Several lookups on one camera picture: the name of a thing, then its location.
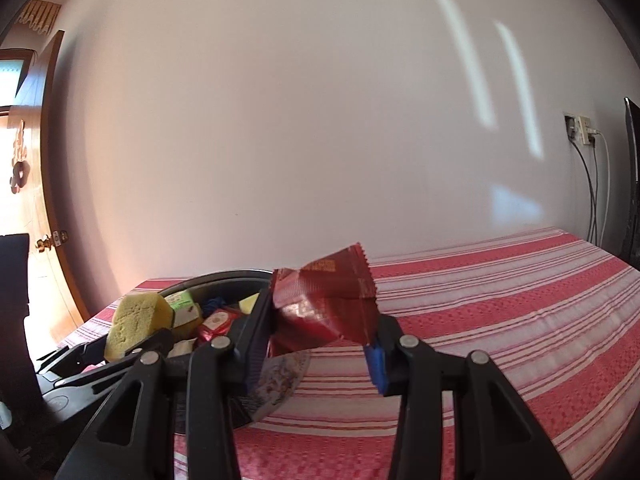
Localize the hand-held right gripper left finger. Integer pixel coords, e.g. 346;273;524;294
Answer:
55;287;275;480

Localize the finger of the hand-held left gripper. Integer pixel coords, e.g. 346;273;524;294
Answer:
55;327;176;396
34;341;108;373

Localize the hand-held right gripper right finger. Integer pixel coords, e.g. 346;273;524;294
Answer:
364;314;573;480

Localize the pale yellow-green sponge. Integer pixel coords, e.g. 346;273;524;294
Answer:
104;292;175;362

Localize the green snack packet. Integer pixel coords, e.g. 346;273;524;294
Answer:
164;290;197;313

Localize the round metal tin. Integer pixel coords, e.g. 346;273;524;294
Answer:
157;269;313;431

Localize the red snack packet white label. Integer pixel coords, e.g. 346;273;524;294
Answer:
196;309;242;343

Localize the dark red snack packet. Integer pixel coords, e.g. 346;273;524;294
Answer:
267;242;378;361

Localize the red striped cloth desktop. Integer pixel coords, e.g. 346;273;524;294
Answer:
55;227;640;480

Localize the black chair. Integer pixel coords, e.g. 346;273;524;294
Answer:
0;232;51;411

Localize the light wooden door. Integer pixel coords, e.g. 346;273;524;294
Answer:
0;30;96;341

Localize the door hanging ornament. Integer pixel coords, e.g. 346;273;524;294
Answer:
9;120;31;195

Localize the transom window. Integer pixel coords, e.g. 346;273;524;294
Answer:
0;49;36;106

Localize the black television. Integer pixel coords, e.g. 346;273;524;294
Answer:
622;96;640;268

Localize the yellow fringed valance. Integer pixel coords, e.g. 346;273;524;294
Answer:
17;0;62;36

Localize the black cable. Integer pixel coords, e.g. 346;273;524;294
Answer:
572;140;596;242
589;144;601;245

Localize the white cable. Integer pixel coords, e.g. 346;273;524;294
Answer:
595;132;612;247

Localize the white wall socket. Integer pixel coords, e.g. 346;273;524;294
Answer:
564;114;603;147

